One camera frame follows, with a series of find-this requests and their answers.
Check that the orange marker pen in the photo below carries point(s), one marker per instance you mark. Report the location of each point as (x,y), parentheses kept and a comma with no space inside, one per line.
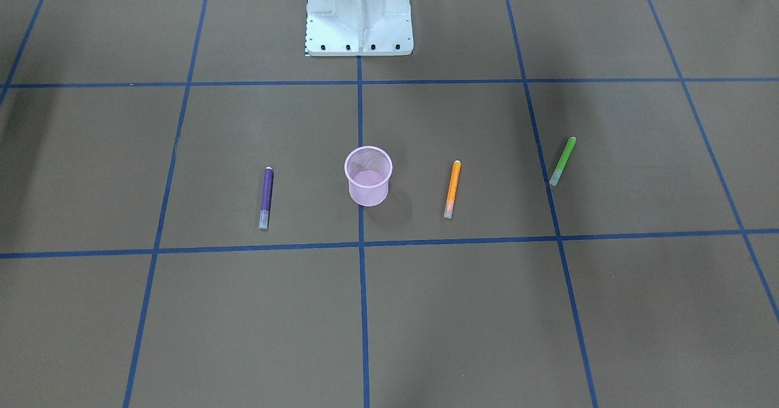
(451,192)

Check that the purple marker pen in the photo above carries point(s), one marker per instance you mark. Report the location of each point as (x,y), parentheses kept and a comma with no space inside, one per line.
(266,199)

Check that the green marker pen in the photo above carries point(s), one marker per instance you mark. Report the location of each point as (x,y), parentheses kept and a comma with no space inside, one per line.
(562,161)

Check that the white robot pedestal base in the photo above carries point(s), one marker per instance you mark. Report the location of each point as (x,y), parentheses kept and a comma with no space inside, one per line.
(358,28)

